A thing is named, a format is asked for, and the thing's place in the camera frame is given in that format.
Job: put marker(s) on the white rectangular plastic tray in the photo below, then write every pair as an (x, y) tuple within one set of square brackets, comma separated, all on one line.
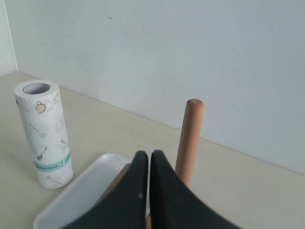
[(81, 195)]

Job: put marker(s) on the printed white paper towel roll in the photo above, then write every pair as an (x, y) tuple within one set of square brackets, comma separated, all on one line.
[(42, 116)]

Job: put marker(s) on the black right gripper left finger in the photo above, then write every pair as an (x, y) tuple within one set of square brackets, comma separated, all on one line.
[(125, 206)]

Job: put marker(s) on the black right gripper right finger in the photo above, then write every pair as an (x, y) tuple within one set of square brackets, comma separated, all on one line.
[(173, 205)]

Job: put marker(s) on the wooden paper towel holder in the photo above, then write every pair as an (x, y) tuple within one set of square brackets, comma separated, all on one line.
[(189, 138)]

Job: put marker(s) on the brown cardboard tube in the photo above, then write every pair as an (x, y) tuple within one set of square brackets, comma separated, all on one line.
[(114, 183)]

